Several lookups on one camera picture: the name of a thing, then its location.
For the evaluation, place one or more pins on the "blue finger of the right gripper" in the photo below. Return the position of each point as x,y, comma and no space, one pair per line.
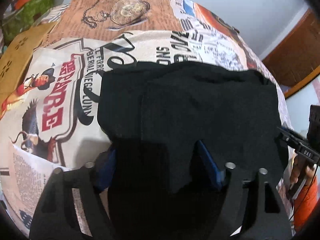
286,133

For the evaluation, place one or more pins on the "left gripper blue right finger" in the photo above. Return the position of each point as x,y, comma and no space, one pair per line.
216,176

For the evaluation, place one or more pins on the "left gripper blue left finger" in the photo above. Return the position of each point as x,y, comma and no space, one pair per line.
105,166

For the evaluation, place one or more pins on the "black t-shirt with elephant print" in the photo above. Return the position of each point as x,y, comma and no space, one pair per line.
155,116

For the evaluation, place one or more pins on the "orange right sleeve forearm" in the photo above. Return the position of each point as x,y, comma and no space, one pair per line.
304,205

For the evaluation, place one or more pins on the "person right hand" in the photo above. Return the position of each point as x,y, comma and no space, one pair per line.
297,169

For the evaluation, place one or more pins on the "printed newspaper pattern bedspread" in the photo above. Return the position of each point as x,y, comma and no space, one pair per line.
50,119

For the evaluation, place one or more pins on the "brown wooden door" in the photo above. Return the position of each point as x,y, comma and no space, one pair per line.
295,61

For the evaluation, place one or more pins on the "bamboo lap desk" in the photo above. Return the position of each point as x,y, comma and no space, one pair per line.
15,60

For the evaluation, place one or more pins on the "green cloth covered table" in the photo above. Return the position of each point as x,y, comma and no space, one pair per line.
22,19

